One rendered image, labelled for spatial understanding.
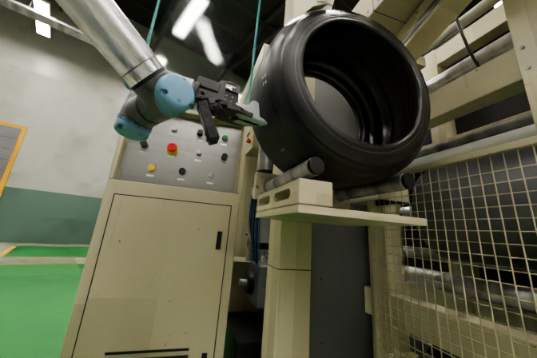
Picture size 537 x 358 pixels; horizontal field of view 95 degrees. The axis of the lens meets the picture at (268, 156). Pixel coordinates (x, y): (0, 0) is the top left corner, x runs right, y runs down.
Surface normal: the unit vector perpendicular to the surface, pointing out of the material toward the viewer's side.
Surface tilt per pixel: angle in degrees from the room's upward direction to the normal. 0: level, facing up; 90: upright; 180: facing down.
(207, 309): 90
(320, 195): 90
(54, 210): 90
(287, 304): 90
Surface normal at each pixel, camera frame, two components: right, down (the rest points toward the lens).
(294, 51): 0.13, -0.31
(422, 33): 0.03, 0.83
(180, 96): 0.77, -0.13
